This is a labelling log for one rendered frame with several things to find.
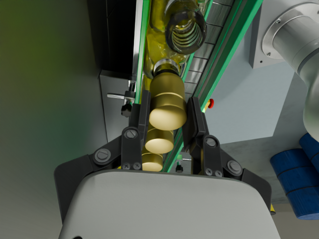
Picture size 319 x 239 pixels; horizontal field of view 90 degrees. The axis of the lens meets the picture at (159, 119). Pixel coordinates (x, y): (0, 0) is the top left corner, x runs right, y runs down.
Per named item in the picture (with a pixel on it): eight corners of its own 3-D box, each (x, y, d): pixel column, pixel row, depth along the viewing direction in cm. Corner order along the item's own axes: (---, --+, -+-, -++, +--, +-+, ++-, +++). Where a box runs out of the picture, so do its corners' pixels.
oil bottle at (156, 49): (152, -7, 30) (144, 42, 16) (181, -1, 31) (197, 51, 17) (149, 25, 34) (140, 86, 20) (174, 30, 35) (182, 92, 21)
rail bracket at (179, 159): (175, 139, 68) (177, 169, 59) (192, 141, 69) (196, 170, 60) (173, 144, 71) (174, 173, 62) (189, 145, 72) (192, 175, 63)
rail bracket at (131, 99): (113, 70, 43) (101, 104, 34) (138, 74, 44) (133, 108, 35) (114, 82, 46) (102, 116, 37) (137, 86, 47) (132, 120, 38)
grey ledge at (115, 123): (107, 58, 50) (97, 78, 43) (135, 62, 51) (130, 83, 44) (115, 174, 121) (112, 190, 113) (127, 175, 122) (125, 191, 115)
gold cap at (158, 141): (141, 120, 22) (138, 149, 19) (155, 105, 19) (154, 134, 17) (163, 129, 23) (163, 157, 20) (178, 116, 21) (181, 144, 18)
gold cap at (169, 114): (152, 69, 15) (149, 101, 12) (188, 75, 15) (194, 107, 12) (147, 97, 18) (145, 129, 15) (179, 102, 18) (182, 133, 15)
